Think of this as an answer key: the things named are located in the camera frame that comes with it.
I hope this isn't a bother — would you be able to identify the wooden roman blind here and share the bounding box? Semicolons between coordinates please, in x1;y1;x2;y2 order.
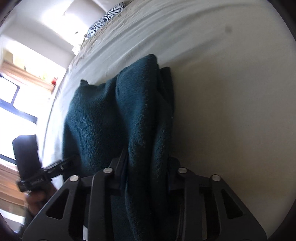
1;61;55;92

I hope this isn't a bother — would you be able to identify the teal knit sweater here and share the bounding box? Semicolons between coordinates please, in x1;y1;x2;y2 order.
62;54;179;240

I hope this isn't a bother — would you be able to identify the red object on shelf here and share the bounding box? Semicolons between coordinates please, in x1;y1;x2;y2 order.
51;77;58;86

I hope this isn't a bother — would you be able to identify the beige bed sheet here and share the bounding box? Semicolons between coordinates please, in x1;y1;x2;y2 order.
38;1;295;237

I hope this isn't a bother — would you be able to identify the person's left hand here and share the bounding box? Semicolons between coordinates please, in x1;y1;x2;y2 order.
26;183;57;216

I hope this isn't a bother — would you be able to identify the zebra print pillow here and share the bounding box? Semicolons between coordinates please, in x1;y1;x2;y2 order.
84;2;125;41

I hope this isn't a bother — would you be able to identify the dark framed window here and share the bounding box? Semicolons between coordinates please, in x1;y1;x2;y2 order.
1;76;37;164

